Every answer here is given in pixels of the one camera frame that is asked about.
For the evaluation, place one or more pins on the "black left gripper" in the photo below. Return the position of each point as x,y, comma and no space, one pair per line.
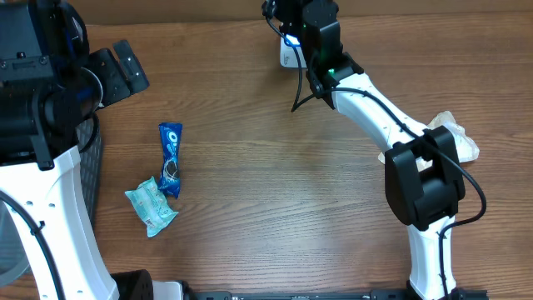
121,86

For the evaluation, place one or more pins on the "blue Oreo packet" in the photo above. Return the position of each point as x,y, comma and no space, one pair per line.
170,182

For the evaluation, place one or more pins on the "teal snack packet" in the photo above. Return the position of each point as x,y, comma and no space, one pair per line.
151,206

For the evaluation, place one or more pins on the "beige pastry snack bag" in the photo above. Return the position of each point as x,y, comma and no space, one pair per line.
454,137

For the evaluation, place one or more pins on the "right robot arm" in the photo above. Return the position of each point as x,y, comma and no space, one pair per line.
423,182

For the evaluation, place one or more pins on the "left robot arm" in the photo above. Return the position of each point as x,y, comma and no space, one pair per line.
51,82

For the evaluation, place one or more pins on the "white barcode scanner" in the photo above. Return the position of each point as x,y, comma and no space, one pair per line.
287,55

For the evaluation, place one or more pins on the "cardboard back board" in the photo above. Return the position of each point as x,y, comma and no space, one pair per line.
122,12

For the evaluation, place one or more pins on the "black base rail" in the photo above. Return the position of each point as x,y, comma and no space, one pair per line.
379,294

